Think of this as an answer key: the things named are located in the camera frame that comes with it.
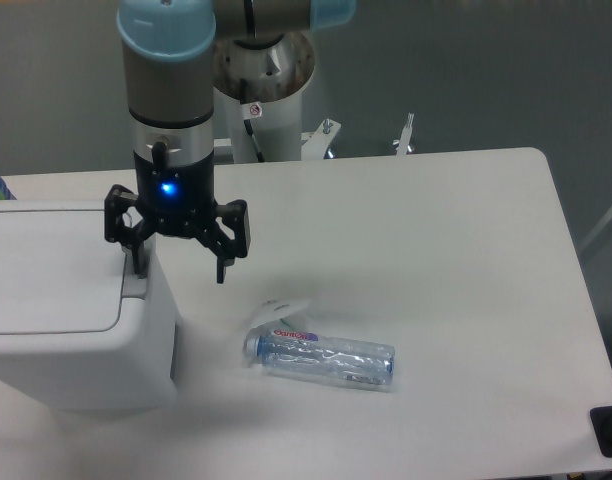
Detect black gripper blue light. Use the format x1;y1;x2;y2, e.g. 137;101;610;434
104;153;250;284

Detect white push-button trash can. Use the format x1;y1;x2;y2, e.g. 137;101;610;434
0;200;179;411

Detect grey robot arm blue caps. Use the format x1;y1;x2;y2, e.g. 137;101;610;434
104;1;357;277

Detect crumpled white paper wrapper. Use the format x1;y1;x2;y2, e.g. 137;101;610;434
249;298;312;331

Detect metal clamp bolt behind table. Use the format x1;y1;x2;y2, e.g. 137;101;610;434
392;112;416;156

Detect clear plastic water bottle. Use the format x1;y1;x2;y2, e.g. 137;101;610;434
243;328;395;388

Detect black device at table edge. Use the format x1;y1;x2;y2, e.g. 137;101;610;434
590;406;612;458

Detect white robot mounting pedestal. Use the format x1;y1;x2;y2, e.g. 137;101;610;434
214;91;342;164

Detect black cable on pedestal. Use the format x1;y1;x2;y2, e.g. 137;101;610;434
238;78;266;164

